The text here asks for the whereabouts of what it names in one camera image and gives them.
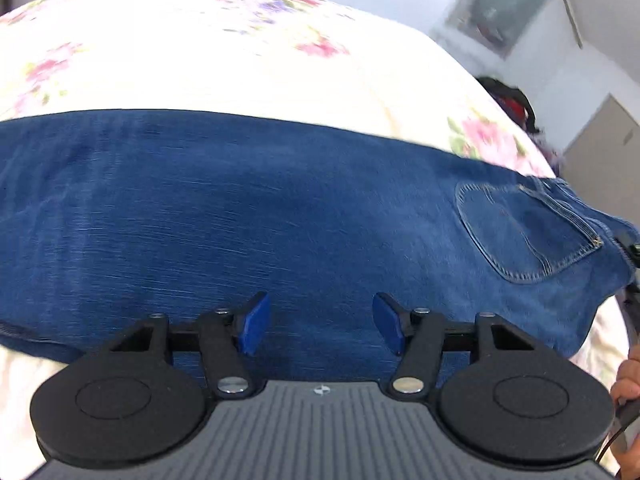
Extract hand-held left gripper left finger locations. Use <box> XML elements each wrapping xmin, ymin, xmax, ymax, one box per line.
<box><xmin>103</xmin><ymin>291</ymin><xmax>272</xmax><ymax>401</ymax></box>

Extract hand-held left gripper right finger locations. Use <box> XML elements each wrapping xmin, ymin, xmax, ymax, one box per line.
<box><xmin>372</xmin><ymin>291</ymin><xmax>542</xmax><ymax>401</ymax></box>

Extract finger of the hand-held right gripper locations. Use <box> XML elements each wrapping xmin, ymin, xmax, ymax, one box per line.
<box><xmin>616</xmin><ymin>233</ymin><xmax>640</xmax><ymax>266</ymax></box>

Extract blue denim pants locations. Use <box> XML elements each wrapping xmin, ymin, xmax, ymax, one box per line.
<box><xmin>0</xmin><ymin>109</ymin><xmax>640</xmax><ymax>382</ymax></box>

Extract person's right hand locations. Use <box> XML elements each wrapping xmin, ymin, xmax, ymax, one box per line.
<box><xmin>610</xmin><ymin>348</ymin><xmax>640</xmax><ymax>469</ymax></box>

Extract beige cabinet door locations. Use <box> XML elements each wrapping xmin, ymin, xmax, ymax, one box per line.
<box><xmin>562</xmin><ymin>94</ymin><xmax>640</xmax><ymax>222</ymax></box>

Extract black and red bag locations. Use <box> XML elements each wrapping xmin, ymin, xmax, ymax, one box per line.
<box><xmin>475</xmin><ymin>76</ymin><xmax>539</xmax><ymax>134</ymax></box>

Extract floral bed blanket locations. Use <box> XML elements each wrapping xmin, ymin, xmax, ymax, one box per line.
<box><xmin>0</xmin><ymin>0</ymin><xmax>632</xmax><ymax>467</ymax></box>

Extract window with patterned curtain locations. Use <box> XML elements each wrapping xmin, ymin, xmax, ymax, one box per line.
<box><xmin>445</xmin><ymin>0</ymin><xmax>559</xmax><ymax>59</ymax></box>

